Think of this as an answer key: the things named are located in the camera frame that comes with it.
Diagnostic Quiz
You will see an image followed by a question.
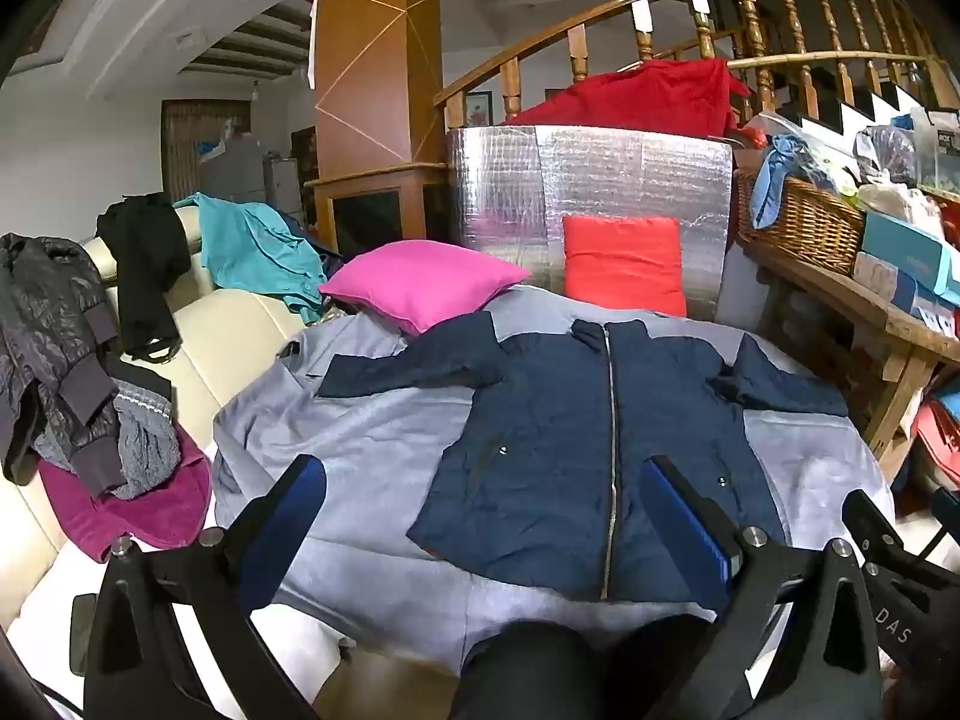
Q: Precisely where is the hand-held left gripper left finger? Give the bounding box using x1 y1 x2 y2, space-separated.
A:
82 454 329 720

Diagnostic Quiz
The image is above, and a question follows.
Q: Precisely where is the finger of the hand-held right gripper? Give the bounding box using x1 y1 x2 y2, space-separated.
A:
841 490 905 565
932 487 960 541

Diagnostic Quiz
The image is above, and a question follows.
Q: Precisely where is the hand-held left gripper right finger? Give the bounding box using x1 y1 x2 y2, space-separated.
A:
639 454 886 720

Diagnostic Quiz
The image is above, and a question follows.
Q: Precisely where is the navy blue zip jacket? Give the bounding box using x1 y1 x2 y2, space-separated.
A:
319 311 852 605

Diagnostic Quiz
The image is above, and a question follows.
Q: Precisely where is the red bag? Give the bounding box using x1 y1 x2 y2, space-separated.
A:
911 397 960 492

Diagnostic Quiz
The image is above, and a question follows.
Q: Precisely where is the grey blanket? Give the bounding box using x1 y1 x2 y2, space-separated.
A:
212 285 897 680

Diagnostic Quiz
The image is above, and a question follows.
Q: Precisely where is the magenta cloth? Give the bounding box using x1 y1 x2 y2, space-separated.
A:
39 420 215 563

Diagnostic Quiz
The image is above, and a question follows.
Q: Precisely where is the person's right leg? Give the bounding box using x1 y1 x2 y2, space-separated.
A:
600 613 722 720

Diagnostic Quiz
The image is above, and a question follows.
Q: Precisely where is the person's leg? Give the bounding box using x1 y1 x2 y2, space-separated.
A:
450 619 605 720
600 613 722 720

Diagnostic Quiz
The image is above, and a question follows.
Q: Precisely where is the grey knit sweater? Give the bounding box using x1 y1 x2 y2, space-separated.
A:
34 379 182 500

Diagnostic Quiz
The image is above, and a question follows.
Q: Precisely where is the cream sofa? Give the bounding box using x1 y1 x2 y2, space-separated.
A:
0 206 353 720

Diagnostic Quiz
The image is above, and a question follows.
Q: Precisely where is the person's left leg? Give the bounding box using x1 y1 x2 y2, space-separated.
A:
450 619 605 720

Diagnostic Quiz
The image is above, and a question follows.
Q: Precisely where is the wooden table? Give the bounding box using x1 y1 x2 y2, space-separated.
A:
739 232 960 485

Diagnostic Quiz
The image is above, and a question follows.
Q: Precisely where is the white box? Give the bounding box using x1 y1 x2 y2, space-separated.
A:
853 251 960 338

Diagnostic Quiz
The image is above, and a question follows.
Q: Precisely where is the pink pillow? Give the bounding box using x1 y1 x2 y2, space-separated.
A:
319 240 532 336

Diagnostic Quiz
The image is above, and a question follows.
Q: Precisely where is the teal garment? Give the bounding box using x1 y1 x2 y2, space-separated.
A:
174 193 331 325

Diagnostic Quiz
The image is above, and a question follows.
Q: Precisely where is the teal box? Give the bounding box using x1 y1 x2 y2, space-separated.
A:
861 210 960 297

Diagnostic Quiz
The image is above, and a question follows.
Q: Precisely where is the red pillow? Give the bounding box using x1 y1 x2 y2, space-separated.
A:
561 215 689 318

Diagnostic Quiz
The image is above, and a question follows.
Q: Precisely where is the black garment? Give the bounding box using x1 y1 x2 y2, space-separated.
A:
96 193 192 361

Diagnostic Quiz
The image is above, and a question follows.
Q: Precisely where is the wicker basket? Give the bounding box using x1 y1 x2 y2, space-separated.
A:
735 169 867 276

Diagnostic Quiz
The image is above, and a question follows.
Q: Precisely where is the black shiny jacket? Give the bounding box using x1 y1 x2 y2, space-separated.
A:
0 232 128 500

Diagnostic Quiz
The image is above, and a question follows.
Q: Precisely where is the grey refrigerator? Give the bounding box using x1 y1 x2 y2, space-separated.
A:
262 154 305 212

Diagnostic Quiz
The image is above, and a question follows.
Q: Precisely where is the blue cloth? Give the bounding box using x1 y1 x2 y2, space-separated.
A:
750 133 818 230

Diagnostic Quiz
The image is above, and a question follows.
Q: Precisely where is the clear plastic bag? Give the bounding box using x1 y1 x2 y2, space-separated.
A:
855 124 920 188

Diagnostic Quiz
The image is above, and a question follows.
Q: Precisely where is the silver foil insulation panel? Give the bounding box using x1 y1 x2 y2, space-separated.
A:
448 124 736 323

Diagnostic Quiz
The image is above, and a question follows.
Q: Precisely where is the black white staircase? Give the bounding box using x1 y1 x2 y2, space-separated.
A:
780 79 960 137

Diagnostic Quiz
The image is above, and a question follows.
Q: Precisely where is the red cloth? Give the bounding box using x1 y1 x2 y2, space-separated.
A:
506 58 753 140

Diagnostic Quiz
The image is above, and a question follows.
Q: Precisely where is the wooden pillar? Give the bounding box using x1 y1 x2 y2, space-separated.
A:
304 0 451 260

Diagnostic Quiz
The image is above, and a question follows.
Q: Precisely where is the wooden stair railing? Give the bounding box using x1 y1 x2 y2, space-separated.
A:
433 0 960 128

